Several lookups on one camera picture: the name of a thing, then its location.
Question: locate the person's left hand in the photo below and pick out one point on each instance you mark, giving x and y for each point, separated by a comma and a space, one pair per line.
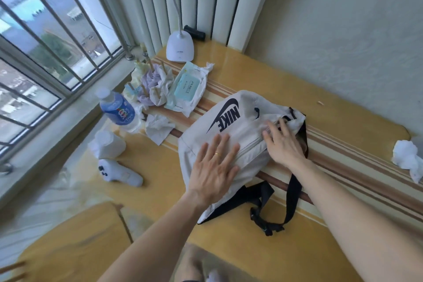
211, 176

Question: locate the person's right hand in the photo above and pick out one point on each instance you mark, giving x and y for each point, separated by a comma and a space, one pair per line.
284, 149

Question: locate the wooden chair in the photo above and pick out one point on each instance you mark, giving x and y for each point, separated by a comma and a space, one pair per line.
76, 245

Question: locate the person's left forearm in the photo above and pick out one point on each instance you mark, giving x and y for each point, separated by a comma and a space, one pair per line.
148, 248

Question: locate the person's right forearm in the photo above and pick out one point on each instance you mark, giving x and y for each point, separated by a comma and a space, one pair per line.
363, 219

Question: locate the crumpled white tissue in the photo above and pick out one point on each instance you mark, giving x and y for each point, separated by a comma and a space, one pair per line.
406, 156
158, 128

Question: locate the wet wipes packet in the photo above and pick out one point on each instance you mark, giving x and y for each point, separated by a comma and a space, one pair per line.
186, 88

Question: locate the white handheld controller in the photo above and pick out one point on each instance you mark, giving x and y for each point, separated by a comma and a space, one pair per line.
119, 172

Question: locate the wrappers with sticks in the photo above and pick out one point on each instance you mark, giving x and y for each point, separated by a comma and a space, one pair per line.
155, 83

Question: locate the white cup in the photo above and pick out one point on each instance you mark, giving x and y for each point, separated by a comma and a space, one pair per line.
107, 146

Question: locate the blue label water bottle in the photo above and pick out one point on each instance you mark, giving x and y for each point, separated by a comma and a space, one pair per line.
119, 111

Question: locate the white desk lamp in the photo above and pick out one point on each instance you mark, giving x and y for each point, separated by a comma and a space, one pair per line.
180, 48

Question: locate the small black device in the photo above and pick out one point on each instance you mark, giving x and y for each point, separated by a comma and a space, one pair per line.
195, 33

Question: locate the metal window guard railing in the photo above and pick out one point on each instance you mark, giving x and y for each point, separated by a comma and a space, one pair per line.
129, 57

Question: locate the grey window frame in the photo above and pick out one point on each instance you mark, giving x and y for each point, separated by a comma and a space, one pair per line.
33, 70

